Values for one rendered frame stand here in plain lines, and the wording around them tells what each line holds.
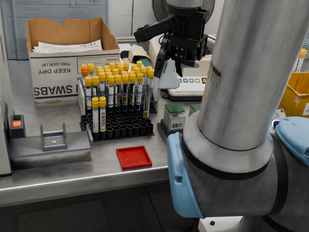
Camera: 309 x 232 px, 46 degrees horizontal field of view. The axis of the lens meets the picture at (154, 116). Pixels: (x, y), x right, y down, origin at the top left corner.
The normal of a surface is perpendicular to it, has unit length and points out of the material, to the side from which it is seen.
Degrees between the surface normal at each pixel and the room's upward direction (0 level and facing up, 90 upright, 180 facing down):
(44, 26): 88
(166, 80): 59
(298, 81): 90
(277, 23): 100
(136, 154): 0
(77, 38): 88
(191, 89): 25
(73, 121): 0
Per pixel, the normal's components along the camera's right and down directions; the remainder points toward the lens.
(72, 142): 0.07, -0.85
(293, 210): 0.08, 0.76
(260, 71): -0.13, 0.65
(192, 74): 0.14, 0.53
